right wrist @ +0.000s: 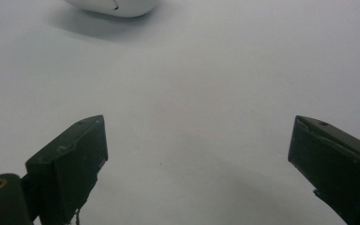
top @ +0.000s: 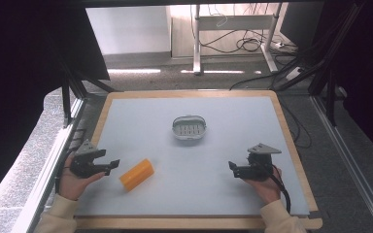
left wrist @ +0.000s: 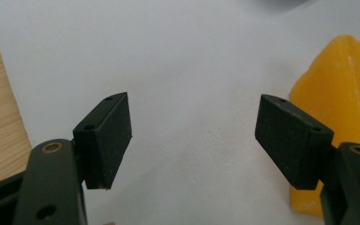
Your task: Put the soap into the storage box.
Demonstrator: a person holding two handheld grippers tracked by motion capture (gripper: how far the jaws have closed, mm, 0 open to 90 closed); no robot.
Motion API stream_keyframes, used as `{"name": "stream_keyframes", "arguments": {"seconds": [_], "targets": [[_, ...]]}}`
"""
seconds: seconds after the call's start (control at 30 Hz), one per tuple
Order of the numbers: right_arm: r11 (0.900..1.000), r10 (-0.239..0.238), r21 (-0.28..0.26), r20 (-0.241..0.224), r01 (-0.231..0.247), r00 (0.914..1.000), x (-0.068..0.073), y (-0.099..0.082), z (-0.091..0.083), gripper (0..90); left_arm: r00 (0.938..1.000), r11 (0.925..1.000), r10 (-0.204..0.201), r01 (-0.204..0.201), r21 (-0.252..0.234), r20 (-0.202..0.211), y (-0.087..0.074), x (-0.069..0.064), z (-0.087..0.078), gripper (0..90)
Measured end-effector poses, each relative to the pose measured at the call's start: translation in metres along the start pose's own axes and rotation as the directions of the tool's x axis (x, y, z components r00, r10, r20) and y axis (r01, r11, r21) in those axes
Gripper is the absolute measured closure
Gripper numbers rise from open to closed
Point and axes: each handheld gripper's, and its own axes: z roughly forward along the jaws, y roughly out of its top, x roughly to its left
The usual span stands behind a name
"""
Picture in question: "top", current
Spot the white power strip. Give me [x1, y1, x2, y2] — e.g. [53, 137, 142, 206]
[285, 65, 305, 82]

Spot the light grey table mat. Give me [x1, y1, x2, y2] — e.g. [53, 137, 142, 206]
[75, 96, 311, 217]

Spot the person's right hand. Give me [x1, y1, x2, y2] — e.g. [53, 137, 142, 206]
[243, 165, 284, 206]

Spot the white desk frame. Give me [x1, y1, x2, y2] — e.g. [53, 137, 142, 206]
[191, 3, 284, 77]

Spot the thin black floor cable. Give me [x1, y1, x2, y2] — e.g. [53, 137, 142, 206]
[279, 98, 313, 150]

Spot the orange soap bar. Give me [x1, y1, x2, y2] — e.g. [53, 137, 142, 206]
[119, 158, 155, 192]

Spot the person's left hand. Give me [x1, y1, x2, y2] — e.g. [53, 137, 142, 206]
[57, 154, 107, 202]

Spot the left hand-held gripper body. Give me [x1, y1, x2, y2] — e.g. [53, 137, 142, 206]
[69, 139, 102, 180]

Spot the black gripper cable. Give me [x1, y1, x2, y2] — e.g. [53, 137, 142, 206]
[270, 164, 292, 216]
[54, 147, 79, 196]

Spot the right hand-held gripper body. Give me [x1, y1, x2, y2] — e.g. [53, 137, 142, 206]
[243, 143, 283, 183]

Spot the white grey soap dish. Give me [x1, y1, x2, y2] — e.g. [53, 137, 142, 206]
[171, 114, 208, 141]

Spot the aluminium frame rail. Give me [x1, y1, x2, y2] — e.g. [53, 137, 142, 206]
[11, 96, 89, 233]
[308, 94, 373, 233]

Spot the tangle of black floor cables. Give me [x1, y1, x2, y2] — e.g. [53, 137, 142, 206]
[199, 28, 300, 56]

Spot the wooden table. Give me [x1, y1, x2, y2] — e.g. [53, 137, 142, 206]
[73, 89, 324, 231]

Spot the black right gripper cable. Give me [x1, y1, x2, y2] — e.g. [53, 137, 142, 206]
[270, 164, 292, 216]

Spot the black metal stand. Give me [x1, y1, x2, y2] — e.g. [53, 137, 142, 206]
[56, 57, 116, 128]
[273, 2, 365, 128]

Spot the black curtain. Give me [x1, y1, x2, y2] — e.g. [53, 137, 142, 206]
[312, 0, 373, 167]
[0, 0, 111, 210]

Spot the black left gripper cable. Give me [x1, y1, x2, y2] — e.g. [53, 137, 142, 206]
[54, 147, 79, 196]

